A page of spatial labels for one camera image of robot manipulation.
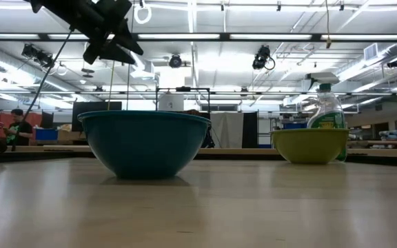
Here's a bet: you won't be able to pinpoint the blue storage bin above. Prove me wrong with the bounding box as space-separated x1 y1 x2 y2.
34 128 59 141

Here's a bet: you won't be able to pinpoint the cardboard box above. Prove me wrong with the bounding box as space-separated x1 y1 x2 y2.
57 129 87 141

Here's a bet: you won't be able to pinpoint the round black ceiling camera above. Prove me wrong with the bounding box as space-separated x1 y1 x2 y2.
168 54 183 69

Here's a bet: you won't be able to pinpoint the seated person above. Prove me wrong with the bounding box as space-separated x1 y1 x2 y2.
3 108 34 146

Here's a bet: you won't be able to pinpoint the blue shelf bins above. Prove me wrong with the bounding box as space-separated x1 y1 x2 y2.
282 122 308 130

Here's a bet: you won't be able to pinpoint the thin dark hanging cord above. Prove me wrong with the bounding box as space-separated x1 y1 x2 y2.
126 63 133 111

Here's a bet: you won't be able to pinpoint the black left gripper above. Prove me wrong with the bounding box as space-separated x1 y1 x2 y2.
43 0 144 65

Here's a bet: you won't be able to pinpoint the black ceiling camera cluster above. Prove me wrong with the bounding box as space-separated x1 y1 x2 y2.
21 43 55 68

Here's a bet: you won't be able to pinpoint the hanging cord with orange tip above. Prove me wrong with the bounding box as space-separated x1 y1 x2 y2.
325 0 332 49

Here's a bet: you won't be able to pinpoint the yellow hanging cord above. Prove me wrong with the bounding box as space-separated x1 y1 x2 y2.
107 61 115 111

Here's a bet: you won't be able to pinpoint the white hanging ring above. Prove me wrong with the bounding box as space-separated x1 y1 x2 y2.
133 0 152 25

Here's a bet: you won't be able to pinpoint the grey hanging cloth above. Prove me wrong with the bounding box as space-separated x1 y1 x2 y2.
209 112 244 149

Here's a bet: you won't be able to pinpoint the black upright panel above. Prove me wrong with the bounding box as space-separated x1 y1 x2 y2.
242 112 258 149

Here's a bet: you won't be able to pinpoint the clear green-label spray bottle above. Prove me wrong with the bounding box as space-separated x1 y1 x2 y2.
305 72 348 162

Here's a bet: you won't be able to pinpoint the black overhead light rail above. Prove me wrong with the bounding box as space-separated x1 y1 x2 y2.
0 32 397 43

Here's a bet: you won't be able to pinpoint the black ceiling camera with cable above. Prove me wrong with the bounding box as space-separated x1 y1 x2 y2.
252 45 276 71

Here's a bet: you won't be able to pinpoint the large teal bowl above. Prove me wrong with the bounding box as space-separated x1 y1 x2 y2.
77 110 212 179

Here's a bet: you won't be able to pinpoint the white ceiling air vent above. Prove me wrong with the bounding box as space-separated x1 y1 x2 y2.
363 43 379 61

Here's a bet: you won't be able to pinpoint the silver ceiling duct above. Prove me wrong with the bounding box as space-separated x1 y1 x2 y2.
131 51 155 79

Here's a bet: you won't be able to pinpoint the long wooden bench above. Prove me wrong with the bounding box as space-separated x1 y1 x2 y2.
12 144 397 159

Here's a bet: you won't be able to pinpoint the yellow-green bowl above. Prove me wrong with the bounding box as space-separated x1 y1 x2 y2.
269 127 350 165

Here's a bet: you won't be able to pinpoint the black monitor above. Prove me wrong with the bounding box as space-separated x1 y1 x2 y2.
71 101 123 132

